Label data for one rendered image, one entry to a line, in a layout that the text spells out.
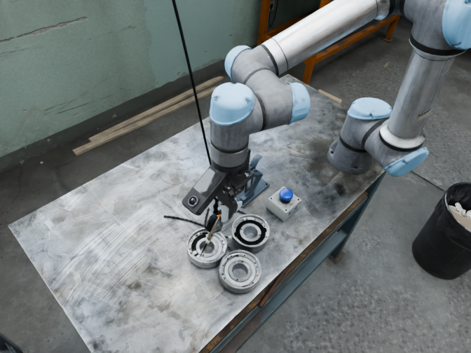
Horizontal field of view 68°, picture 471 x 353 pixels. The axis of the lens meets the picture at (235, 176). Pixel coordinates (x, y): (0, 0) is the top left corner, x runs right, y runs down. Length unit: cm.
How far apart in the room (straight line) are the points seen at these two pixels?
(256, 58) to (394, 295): 152
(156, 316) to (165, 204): 33
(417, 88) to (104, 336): 90
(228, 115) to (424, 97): 50
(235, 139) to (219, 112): 6
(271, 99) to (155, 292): 54
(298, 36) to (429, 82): 31
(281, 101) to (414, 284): 157
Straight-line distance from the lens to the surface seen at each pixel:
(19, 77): 224
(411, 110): 95
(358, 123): 111
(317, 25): 79
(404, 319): 196
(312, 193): 112
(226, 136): 63
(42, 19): 218
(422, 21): 83
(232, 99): 60
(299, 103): 67
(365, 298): 193
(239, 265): 92
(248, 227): 98
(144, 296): 92
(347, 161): 120
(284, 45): 76
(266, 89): 67
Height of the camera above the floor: 163
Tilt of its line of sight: 48 degrees down
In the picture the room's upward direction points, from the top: 5 degrees clockwise
